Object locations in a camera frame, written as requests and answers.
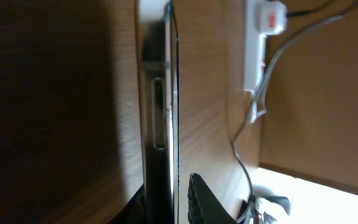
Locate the white power strip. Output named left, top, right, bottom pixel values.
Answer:
left=243, top=0, right=266, bottom=93

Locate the white power strip cord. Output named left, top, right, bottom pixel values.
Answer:
left=249, top=90, right=269, bottom=124

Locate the black charging cable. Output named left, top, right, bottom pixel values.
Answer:
left=231, top=0, right=358, bottom=224

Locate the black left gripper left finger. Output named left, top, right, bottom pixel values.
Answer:
left=108, top=185, right=147, bottom=224

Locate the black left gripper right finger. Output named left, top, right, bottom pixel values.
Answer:
left=188, top=173, right=236, bottom=224

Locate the white charger plug adapter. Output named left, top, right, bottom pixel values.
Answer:
left=258, top=1, right=288, bottom=35

